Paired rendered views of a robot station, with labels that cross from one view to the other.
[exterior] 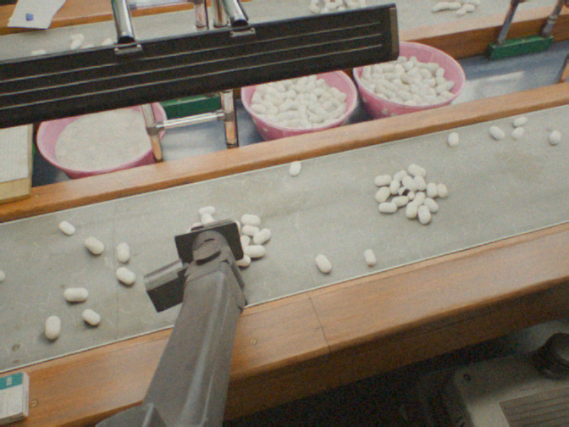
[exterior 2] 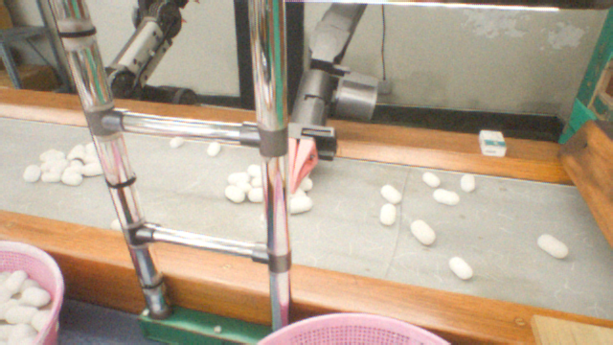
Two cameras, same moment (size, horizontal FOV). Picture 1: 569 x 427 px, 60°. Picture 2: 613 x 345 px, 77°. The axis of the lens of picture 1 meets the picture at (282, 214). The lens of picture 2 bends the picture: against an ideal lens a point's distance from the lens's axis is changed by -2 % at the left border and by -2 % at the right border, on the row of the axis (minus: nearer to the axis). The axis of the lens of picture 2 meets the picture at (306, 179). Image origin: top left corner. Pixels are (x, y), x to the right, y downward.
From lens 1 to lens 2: 1.08 m
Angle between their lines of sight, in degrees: 92
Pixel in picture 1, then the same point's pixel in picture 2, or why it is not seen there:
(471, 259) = not seen: hidden behind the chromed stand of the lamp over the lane
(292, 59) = not seen: outside the picture
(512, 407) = not seen: hidden behind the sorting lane
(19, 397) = (485, 135)
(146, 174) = (321, 283)
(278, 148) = (109, 241)
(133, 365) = (399, 138)
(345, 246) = (180, 157)
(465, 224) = (79, 140)
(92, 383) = (431, 140)
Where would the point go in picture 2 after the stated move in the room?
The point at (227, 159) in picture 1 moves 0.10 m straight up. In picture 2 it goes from (189, 256) to (172, 186)
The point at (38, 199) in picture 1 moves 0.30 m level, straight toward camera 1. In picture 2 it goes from (514, 313) to (418, 165)
